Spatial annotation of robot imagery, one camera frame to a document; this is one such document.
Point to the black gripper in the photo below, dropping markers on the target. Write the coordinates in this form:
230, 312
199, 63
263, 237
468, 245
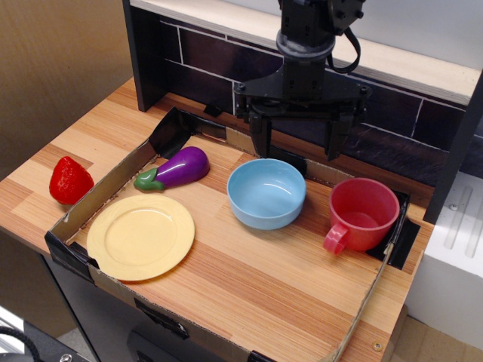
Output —
321, 96

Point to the light blue bowl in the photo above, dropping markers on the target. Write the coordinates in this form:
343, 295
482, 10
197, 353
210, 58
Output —
266, 194

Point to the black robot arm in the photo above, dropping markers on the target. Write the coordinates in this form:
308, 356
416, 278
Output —
318, 48

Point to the cardboard fence with black tape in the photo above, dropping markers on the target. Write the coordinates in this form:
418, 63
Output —
240, 294

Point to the yellow plate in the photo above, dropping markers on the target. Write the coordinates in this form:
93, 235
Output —
140, 237

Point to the red plastic cup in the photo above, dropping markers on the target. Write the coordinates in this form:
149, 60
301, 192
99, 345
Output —
362, 211

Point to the purple toy eggplant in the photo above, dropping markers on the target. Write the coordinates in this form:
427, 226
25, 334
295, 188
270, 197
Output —
188, 165

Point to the white block with slots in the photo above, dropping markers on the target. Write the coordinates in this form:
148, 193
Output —
446, 293

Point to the red toy strawberry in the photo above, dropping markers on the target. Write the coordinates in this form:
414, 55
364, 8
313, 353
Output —
70, 182

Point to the dark shelf frame with tiles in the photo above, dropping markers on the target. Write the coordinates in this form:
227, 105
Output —
407, 135

